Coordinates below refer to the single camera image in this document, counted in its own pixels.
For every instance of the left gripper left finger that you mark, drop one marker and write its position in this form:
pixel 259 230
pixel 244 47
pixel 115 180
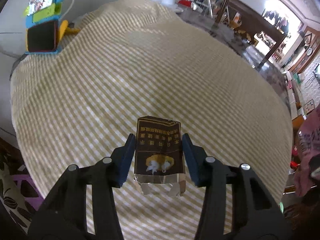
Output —
pixel 62 215

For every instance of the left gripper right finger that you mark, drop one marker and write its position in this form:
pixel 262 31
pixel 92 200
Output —
pixel 255 213

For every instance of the pink plastic wrapper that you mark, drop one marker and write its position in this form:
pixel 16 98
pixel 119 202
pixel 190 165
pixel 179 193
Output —
pixel 307 174

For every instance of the brown cigarette pack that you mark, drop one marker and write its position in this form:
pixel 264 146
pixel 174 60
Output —
pixel 159 161

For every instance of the beige striped table cloth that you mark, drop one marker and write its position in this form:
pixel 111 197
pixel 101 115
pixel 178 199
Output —
pixel 136 58

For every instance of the grey patterned table cover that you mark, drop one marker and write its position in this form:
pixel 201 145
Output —
pixel 249 53

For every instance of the colourful toy block stack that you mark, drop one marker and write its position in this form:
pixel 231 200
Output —
pixel 46 26

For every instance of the wooden sofa bench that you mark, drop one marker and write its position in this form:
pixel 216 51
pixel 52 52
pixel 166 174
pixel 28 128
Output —
pixel 253 23

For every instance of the red small stool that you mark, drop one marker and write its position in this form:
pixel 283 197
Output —
pixel 185 3

